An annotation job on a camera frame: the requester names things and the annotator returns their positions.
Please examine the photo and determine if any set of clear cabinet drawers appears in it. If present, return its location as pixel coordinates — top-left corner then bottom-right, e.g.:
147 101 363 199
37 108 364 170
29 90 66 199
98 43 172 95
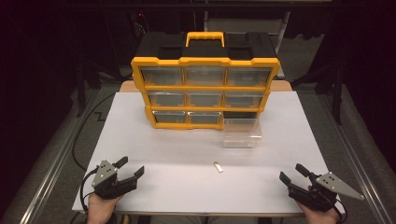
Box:
140 65 273 124

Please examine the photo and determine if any yellow black storage cabinet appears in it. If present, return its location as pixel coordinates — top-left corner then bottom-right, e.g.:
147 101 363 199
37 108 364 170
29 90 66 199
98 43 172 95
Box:
130 31 281 131

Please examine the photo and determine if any person's right hand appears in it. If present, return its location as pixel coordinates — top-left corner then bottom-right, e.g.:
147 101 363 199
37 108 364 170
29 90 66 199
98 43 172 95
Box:
296 201 341 224

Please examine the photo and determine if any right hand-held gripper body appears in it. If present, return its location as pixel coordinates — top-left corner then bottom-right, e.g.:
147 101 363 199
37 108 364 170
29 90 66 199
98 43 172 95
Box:
288 172 365 214

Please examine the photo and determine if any black stand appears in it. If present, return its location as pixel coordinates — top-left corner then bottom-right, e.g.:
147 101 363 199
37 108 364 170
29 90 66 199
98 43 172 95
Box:
75 59 125 119

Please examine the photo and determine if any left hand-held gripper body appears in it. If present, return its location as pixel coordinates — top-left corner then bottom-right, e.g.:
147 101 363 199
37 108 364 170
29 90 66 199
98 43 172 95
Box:
91 159 138 201

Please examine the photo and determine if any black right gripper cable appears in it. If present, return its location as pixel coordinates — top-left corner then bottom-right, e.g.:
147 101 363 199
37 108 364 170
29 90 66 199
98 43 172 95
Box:
334 199 349 224

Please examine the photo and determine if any clear plastic storage drawer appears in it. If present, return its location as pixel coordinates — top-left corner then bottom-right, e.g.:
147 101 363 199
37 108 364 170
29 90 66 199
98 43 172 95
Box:
222 118 263 149

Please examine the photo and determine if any aluminium frame rail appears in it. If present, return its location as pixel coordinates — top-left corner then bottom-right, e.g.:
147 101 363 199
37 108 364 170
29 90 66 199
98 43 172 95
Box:
18 90 106 224
317 92 393 224

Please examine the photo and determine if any white table board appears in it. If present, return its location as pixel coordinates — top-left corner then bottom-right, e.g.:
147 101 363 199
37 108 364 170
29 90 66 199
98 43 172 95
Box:
72 91 346 217

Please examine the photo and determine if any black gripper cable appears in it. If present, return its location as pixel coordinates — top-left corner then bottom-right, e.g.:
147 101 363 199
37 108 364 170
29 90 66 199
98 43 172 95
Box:
334 199 349 224
79 167 99 213

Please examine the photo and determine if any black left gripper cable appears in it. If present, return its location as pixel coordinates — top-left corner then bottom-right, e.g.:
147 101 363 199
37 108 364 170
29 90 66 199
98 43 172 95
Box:
79 167 99 213

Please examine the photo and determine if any black floor cable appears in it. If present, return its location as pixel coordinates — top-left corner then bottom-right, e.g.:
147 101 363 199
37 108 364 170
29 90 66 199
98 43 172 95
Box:
71 92 117 172

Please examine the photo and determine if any person's left hand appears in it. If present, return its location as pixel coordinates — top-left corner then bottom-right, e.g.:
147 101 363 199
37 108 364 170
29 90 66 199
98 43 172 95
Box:
87 192 123 224

